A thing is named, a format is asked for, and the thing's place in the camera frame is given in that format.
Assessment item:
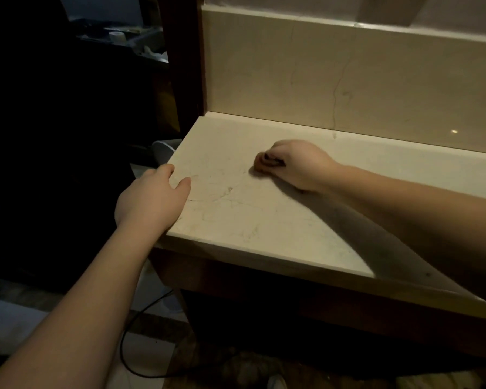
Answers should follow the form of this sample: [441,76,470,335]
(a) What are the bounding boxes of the black cable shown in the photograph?
[119,289,211,380]

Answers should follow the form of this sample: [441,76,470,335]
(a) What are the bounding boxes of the dark wooden cabinet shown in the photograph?
[149,246,486,363]

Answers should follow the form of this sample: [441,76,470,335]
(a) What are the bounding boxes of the dark cluttered tray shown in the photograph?
[76,19,169,66]

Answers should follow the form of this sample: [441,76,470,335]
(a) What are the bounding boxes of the dark wooden post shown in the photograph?
[157,0,208,136]

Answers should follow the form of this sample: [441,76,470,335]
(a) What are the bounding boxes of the person's right forearm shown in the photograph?
[328,163,486,309]

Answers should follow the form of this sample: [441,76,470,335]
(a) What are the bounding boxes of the person's right hand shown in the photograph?
[253,139,342,195]

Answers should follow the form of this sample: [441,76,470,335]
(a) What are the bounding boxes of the person's left forearm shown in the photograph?
[0,223,163,389]

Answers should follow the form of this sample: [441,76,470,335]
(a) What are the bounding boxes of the person's left hand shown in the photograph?
[114,164,192,240]

